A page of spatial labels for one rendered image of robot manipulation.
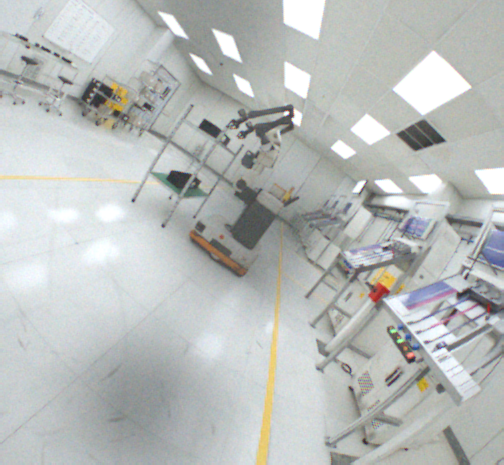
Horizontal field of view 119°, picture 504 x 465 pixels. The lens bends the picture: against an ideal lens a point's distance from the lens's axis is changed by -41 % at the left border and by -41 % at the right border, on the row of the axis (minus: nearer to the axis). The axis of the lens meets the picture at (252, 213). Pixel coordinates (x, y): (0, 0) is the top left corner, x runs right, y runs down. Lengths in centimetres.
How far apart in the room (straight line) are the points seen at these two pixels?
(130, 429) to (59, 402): 26
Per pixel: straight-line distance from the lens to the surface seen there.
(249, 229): 228
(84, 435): 92
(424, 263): 284
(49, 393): 96
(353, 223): 579
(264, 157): 247
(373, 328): 287
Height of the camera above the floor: 89
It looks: 8 degrees down
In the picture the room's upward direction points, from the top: 35 degrees clockwise
